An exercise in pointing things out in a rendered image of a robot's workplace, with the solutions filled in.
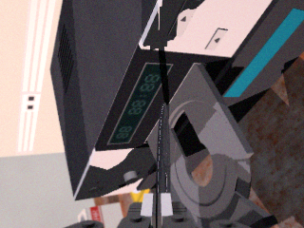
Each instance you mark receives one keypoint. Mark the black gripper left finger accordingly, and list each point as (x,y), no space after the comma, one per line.
(144,215)

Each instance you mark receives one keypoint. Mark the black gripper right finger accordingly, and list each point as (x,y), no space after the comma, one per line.
(178,217)

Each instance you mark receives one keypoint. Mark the white sugar box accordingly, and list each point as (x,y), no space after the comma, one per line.
(110,214)

